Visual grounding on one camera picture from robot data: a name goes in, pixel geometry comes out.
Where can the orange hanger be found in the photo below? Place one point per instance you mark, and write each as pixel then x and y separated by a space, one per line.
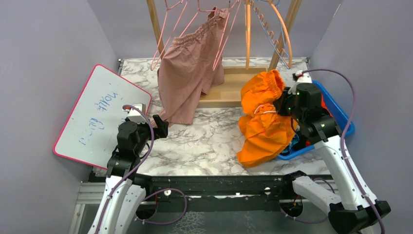
pixel 247 12
pixel 280 32

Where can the black mounting rail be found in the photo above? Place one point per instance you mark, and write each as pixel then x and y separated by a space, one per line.
pixel 180 194

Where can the blue shark print shorts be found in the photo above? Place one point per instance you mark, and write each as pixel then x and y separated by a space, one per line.
pixel 295 140

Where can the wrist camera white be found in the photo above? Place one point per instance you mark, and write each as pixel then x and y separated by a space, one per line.
pixel 136 114
pixel 299 77

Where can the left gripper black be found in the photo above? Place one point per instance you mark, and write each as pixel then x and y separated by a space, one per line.
pixel 161 131

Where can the orange shorts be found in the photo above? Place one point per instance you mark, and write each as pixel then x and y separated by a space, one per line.
pixel 266 132

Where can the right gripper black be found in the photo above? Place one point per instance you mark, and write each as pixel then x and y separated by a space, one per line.
pixel 281 102

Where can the whiteboard with pink frame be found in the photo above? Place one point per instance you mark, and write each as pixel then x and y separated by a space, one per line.
pixel 89 134

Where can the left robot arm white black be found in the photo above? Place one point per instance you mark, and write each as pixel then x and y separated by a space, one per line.
pixel 122 168

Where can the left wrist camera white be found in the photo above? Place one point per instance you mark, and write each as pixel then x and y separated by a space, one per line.
pixel 136 114

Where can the pink beige shorts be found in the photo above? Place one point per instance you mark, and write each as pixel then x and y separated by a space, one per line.
pixel 186 71

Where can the blue plastic bin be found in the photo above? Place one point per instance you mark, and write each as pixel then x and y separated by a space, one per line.
pixel 335 109

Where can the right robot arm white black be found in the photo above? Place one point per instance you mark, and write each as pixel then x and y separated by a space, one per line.
pixel 355 207

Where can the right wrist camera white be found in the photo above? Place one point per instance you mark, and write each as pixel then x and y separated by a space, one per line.
pixel 299 77

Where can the wooden clothes rack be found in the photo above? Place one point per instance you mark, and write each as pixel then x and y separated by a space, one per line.
pixel 228 94

